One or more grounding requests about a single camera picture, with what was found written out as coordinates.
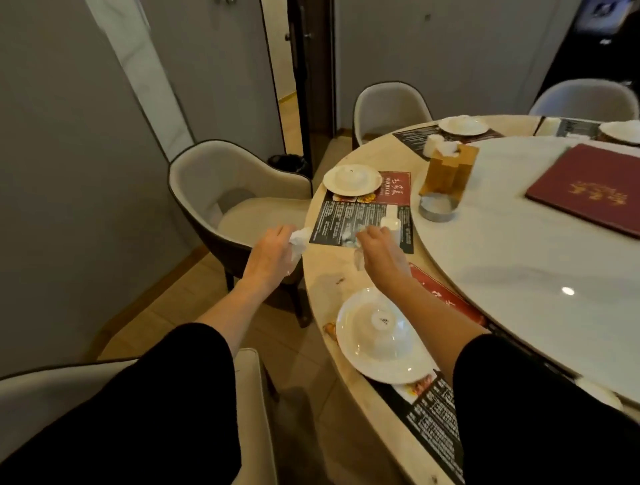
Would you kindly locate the person's left hand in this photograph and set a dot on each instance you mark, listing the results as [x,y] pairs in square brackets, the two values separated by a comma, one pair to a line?
[270,260]

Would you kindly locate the person's right hand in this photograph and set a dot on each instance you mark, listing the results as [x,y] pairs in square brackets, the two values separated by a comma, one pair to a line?
[385,262]

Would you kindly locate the white tissue paper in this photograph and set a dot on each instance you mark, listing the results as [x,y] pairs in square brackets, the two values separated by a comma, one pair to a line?
[359,257]
[301,239]

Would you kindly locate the person's left forearm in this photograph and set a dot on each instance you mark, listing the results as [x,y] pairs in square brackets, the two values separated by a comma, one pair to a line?
[235,315]

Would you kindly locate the person's right forearm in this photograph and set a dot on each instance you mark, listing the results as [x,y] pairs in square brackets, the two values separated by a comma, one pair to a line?
[435,325]

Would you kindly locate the wooden tissue box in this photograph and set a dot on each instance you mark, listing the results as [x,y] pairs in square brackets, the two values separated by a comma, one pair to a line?
[450,172]

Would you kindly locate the person's black left sleeve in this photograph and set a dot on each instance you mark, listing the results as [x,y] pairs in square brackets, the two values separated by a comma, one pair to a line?
[150,409]

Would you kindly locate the person's black sleeve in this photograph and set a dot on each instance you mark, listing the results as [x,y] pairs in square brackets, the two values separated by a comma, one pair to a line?
[150,409]
[540,424]

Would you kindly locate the person's black right sleeve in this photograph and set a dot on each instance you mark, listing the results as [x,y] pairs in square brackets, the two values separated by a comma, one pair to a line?
[540,424]

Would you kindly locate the round beige marble table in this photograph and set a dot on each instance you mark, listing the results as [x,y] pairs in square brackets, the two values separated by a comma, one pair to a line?
[325,270]

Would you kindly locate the black and red paper placemat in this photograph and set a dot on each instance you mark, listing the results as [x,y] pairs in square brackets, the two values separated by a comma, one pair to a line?
[410,140]
[340,220]
[575,129]
[430,429]

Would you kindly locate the white ceramic bowl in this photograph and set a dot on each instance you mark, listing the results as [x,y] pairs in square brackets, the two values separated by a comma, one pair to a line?
[380,325]
[352,176]
[463,121]

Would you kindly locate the round metal ashtray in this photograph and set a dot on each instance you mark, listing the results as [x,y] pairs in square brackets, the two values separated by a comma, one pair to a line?
[438,207]

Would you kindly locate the black bagged trash can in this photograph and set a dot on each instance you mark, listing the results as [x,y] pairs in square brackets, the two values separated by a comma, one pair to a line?
[287,164]

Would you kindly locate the white marble lazy susan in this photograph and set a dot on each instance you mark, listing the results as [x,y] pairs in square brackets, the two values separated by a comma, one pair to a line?
[525,280]

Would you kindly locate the dark brown wooden door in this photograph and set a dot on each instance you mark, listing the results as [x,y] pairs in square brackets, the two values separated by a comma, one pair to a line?
[315,75]

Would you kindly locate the red menu book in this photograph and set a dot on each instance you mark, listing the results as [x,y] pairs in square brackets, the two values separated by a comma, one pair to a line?
[590,185]

